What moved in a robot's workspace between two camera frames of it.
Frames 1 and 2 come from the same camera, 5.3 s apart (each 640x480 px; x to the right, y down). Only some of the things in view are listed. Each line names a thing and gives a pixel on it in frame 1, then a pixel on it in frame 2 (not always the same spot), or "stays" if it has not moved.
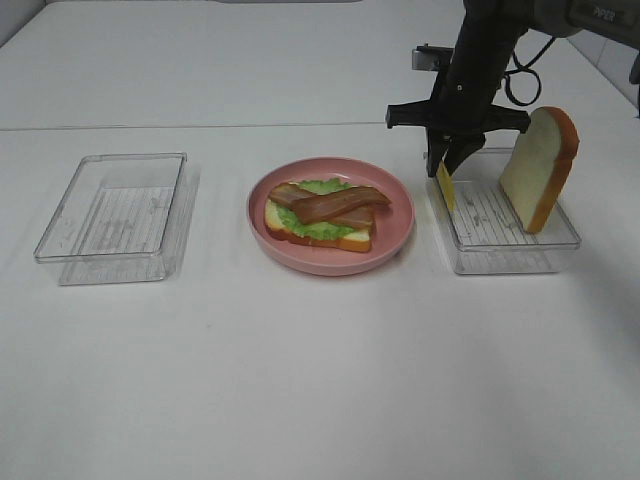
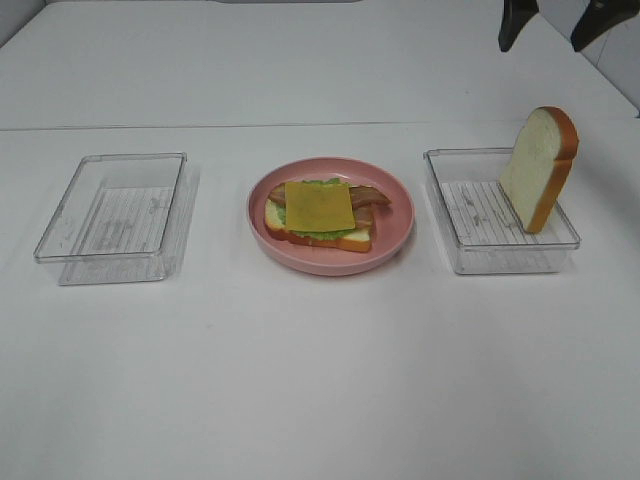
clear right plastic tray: [484, 234] stays
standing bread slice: [539, 165] stays
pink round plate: [391, 223] stays
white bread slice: [357, 240] stays
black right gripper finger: [460, 147] to [601, 17]
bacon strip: [284, 193] to [363, 198]
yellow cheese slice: [447, 184] to [318, 206]
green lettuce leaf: [321, 230] stays
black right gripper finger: [437, 147] to [516, 14]
